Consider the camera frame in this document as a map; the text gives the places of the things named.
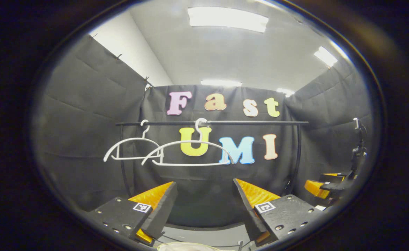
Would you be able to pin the white plastic hanger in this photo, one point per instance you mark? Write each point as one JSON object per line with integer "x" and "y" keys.
{"x": 134, "y": 139}
{"x": 190, "y": 142}

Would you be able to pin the black backdrop cloth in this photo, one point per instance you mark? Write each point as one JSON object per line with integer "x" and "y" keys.
{"x": 85, "y": 146}

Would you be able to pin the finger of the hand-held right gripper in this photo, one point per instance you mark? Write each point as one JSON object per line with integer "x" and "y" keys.
{"x": 333, "y": 176}
{"x": 315, "y": 187}

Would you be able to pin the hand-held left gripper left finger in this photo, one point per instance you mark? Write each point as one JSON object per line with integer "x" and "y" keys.
{"x": 160, "y": 212}

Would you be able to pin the ceiling light panel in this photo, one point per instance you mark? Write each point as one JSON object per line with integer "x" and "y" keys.
{"x": 227, "y": 19}
{"x": 286, "y": 92}
{"x": 325, "y": 56}
{"x": 221, "y": 83}

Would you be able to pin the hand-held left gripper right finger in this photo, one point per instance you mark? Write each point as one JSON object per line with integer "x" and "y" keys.
{"x": 251, "y": 212}

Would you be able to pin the black metal clothes rack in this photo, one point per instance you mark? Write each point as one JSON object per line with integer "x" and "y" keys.
{"x": 253, "y": 122}

